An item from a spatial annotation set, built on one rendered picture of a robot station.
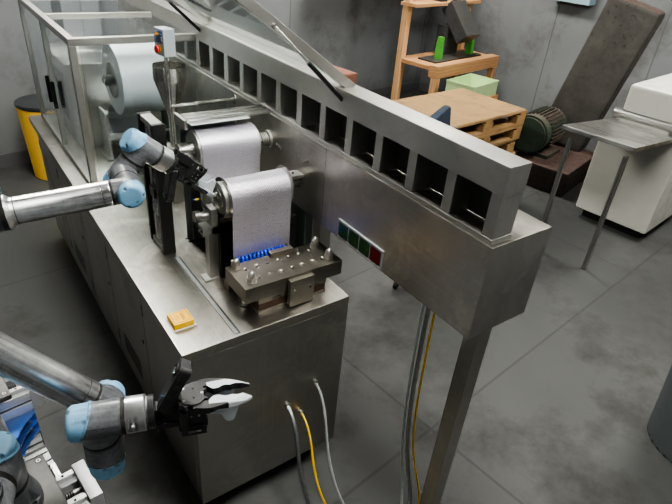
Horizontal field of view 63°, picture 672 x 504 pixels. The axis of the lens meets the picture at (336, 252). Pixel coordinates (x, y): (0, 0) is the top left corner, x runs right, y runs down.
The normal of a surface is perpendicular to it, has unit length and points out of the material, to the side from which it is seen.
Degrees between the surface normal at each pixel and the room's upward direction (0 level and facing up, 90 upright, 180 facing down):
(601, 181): 90
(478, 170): 90
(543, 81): 90
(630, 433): 0
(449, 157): 90
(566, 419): 0
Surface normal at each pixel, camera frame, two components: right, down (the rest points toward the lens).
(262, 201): 0.57, 0.47
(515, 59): -0.74, 0.30
